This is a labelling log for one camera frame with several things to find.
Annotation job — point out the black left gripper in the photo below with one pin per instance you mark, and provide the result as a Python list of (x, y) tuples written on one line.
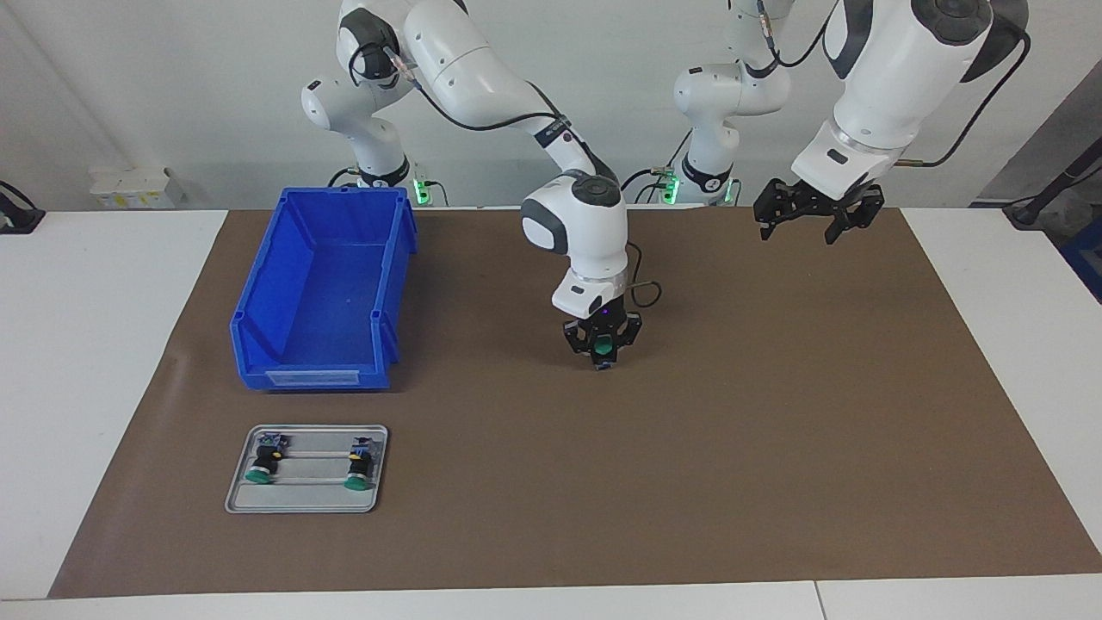
[(839, 201)]

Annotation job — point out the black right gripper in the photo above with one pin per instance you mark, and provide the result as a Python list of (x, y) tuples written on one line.
[(603, 320)]

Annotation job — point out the green push button switch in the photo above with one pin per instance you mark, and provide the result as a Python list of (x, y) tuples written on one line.
[(604, 349), (265, 458), (358, 465)]

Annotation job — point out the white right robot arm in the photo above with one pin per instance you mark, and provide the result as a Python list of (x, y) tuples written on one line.
[(577, 232)]

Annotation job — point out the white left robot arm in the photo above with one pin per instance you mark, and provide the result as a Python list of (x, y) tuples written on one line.
[(895, 77)]

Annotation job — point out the brown table mat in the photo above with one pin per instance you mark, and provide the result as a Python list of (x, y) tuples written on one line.
[(689, 482)]

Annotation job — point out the blue crate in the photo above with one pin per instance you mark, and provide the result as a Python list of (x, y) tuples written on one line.
[(1086, 263)]

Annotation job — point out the blue plastic storage bin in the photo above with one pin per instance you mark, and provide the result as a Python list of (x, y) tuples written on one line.
[(327, 319)]

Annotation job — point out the silver metal tray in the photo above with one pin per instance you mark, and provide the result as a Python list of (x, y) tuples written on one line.
[(310, 499)]

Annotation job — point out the white box with label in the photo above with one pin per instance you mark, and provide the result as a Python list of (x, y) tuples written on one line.
[(138, 189)]

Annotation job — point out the black desk device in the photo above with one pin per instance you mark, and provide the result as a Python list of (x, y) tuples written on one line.
[(17, 215)]

